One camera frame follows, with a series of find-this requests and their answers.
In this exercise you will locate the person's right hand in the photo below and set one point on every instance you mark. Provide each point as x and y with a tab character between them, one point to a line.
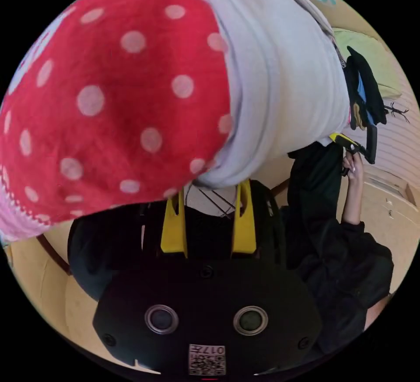
353	170

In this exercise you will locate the bed with red dotted quilt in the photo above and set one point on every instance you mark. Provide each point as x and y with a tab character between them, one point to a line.
115	110

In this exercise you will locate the white long sleeve shirt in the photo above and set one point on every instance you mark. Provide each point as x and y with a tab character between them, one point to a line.
279	77

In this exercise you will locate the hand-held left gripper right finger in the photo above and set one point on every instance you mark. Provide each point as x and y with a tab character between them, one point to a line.
244	224

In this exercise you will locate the person's body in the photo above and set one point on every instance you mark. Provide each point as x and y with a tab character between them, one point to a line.
328	257

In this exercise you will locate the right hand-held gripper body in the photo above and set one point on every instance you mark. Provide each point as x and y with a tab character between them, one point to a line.
359	151

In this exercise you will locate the light green pillow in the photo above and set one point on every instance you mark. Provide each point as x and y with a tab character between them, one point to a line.
377	60

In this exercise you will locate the person's right forearm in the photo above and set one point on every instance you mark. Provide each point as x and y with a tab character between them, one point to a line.
351	203

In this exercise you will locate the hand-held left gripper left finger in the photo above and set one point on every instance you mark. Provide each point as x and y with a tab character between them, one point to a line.
174	228

